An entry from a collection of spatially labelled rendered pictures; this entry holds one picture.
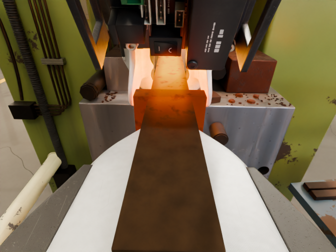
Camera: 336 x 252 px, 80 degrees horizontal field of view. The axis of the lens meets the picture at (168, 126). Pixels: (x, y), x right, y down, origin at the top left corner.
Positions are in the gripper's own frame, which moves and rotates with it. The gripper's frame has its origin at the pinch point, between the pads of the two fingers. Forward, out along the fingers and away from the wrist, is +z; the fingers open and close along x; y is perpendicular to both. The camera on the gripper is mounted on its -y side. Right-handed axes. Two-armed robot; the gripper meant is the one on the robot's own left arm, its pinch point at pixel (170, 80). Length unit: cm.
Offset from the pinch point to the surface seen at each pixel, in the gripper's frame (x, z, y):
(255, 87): 16.7, 15.2, -12.1
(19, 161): -114, 134, -36
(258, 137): 17.0, 19.1, -3.0
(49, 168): -35, 44, -4
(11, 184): -105, 123, -16
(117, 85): -10.3, 15.4, -12.0
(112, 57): -10.5, 10.7, -14.7
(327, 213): 32.5, 28.7, 9.0
